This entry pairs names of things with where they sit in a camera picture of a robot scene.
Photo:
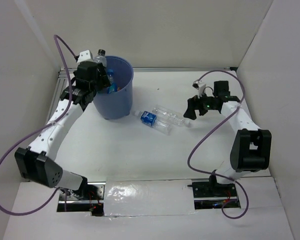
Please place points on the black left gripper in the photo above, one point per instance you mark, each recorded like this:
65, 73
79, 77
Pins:
104, 81

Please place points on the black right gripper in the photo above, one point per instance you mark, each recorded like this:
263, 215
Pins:
193, 104

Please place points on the crushed bottle blue label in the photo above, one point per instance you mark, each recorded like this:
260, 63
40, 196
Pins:
113, 86

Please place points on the small pepsi bottle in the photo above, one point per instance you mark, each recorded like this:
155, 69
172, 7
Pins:
100, 58

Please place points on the clear bottle white cap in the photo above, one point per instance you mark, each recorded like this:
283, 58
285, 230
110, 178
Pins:
170, 116

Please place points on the blue label water bottle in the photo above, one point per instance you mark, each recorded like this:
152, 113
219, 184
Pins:
152, 120

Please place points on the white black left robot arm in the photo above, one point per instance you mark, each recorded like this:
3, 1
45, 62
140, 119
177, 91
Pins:
37, 162

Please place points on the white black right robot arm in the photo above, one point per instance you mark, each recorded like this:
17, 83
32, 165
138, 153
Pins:
251, 148

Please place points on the blue plastic bin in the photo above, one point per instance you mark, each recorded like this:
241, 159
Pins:
117, 104

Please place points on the white taped cover sheet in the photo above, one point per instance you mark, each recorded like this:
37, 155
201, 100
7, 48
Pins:
148, 198

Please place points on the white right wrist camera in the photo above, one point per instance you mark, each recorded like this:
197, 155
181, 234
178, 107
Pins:
200, 87

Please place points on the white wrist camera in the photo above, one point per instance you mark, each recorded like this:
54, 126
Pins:
84, 56
200, 87

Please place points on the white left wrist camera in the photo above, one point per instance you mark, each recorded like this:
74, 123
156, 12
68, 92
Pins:
84, 56

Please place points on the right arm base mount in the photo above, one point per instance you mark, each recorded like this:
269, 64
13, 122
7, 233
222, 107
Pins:
208, 194

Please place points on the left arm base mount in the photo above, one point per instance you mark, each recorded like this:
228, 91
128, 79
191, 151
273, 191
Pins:
92, 201

